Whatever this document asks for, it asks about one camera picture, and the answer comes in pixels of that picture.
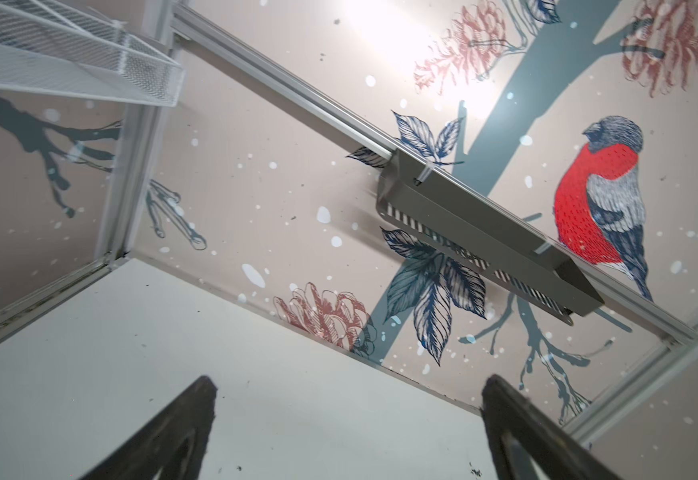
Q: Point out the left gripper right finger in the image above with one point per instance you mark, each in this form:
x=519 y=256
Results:
x=525 y=444

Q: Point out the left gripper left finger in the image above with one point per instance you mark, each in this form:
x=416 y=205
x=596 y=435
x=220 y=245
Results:
x=172 y=445

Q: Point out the black wire basket shelf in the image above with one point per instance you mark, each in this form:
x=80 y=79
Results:
x=440 y=211

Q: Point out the white wire mesh shelf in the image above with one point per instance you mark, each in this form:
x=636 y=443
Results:
x=51 y=48

